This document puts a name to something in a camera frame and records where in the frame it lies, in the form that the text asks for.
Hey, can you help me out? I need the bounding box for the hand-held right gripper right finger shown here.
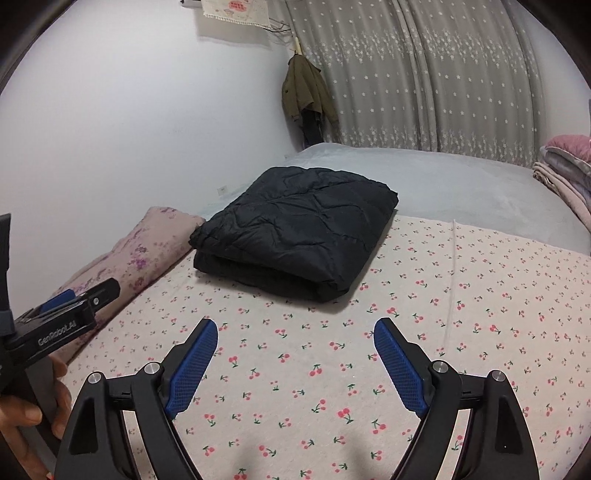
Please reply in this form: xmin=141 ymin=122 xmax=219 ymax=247
xmin=373 ymin=318 xmax=539 ymax=480

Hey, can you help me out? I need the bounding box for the person's left hand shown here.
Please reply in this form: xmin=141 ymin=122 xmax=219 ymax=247
xmin=0 ymin=355 xmax=73 ymax=480

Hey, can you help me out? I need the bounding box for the light grey blanket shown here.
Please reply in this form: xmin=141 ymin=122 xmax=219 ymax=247
xmin=284 ymin=142 xmax=591 ymax=254

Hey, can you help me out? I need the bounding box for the grey star print curtain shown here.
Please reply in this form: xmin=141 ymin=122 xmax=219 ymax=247
xmin=286 ymin=0 xmax=555 ymax=167

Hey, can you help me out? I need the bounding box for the cherry print bed sheet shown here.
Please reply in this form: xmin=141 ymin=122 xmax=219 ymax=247
xmin=60 ymin=215 xmax=591 ymax=480

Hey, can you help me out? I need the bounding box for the pink velvet cushion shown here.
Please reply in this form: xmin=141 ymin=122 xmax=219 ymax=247
xmin=545 ymin=134 xmax=591 ymax=164

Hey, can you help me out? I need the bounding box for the wooden coat rack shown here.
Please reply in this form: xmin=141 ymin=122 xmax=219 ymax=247
xmin=265 ymin=18 xmax=306 ymax=58

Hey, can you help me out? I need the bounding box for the white printed wall cloth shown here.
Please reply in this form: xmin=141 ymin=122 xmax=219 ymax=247
xmin=202 ymin=0 xmax=269 ymax=29

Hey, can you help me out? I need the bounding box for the olive hanging coat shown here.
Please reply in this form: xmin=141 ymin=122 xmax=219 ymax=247
xmin=281 ymin=54 xmax=339 ymax=145

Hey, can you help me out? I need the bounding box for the pink floral pillow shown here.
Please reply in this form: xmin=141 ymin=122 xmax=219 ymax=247
xmin=48 ymin=206 xmax=206 ymax=365

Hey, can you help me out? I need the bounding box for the stack of folded clothes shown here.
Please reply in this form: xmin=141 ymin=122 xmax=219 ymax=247
xmin=532 ymin=148 xmax=591 ymax=222

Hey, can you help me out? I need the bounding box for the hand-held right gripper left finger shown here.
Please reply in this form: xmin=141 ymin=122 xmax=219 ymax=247
xmin=54 ymin=318 xmax=219 ymax=480

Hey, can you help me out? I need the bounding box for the black quilted jacket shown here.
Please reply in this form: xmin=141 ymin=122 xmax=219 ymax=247
xmin=189 ymin=166 xmax=400 ymax=303

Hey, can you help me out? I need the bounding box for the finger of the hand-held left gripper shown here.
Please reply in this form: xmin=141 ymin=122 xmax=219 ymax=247
xmin=18 ymin=278 xmax=122 ymax=324

